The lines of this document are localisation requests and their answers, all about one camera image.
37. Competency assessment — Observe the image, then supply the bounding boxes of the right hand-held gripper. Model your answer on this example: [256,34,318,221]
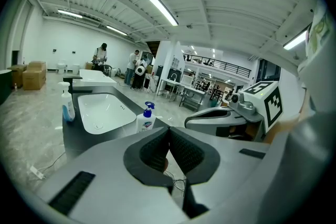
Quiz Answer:
[184,80,285,141]

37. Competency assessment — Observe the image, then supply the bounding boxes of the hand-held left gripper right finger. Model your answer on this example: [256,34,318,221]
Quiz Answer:
[170,126,274,211]

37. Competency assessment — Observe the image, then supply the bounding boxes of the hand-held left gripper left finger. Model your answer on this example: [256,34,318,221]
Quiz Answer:
[36,126,192,224]

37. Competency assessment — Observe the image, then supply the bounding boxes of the person's right forearm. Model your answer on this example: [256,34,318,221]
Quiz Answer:
[262,97,311,144]

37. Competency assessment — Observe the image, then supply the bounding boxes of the clear soap bottle white pump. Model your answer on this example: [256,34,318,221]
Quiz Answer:
[57,81,76,123]

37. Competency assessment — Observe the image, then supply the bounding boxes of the person's right hand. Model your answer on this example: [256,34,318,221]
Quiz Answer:
[228,123,264,142]

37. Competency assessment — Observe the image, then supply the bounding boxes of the white display table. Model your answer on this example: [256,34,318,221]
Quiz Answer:
[157,71,206,111]

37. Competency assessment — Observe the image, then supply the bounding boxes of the black vanity cabinet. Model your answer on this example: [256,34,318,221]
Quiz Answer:
[62,84,190,164]

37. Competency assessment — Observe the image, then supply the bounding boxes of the black balcony railing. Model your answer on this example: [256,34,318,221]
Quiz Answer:
[183,53,253,79]

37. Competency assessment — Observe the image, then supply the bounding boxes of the white sink basin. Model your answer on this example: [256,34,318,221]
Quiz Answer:
[77,93,138,135]

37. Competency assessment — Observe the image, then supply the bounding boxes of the white power strip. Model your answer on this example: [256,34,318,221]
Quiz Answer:
[29,165,45,180]

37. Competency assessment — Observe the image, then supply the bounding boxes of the person's grey floral shirt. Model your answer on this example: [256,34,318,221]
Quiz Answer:
[259,0,336,224]

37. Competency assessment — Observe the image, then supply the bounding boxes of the black faucet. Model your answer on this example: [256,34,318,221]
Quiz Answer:
[62,74,93,95]

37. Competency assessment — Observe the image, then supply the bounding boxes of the white bathtub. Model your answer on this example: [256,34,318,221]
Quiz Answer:
[79,68,118,85]

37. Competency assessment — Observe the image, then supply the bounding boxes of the long ceiling light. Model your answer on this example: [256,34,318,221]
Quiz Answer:
[282,29,309,51]
[105,25,128,36]
[57,8,83,19]
[147,0,180,27]

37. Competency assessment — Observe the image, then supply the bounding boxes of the large cardboard box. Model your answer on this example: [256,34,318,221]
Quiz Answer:
[22,60,48,91]

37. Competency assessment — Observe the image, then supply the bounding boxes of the small cardboard box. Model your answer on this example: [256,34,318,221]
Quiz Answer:
[7,63,28,89]

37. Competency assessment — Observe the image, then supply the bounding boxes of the dark bathtub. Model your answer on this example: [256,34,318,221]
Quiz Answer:
[0,69,13,106]

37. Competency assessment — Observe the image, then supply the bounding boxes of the white power cable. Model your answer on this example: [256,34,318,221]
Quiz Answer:
[41,151,66,174]

